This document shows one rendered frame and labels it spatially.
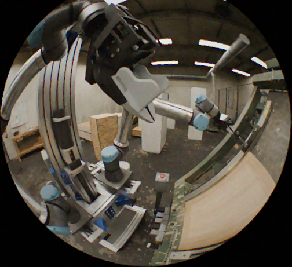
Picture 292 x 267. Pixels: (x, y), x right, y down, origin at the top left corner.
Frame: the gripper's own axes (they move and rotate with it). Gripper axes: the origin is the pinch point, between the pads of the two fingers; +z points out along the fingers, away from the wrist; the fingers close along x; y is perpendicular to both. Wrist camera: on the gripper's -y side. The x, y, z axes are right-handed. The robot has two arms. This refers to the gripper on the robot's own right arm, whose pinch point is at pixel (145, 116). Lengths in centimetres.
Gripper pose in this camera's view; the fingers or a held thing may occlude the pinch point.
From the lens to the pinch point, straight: 16.4
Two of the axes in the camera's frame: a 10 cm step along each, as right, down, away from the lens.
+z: 4.8, 8.3, 2.8
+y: 7.3, -2.0, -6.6
